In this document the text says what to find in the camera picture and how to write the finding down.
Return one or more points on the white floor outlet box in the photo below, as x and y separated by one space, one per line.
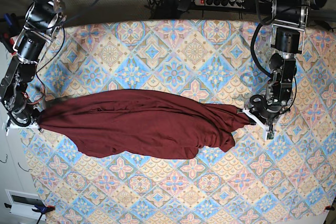
22 204

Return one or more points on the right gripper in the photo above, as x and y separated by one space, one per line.
25 116

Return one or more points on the blue clamp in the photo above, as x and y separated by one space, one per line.
39 209
12 23

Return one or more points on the orange clamp lower right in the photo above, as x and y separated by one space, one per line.
329 208

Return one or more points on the maroon long-sleeve t-shirt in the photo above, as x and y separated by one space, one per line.
144 122

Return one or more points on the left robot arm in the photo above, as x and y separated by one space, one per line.
288 23

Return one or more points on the white power strip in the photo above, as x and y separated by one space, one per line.
220 3

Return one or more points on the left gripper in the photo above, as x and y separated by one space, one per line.
267 114

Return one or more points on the blue clamp upper left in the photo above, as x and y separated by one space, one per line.
12 23

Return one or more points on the patterned tile tablecloth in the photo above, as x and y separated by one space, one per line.
289 178

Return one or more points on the blue clamp lower left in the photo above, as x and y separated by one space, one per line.
39 209

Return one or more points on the orange black clamp upper left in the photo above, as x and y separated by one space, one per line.
8 42

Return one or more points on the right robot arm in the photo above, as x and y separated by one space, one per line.
43 21

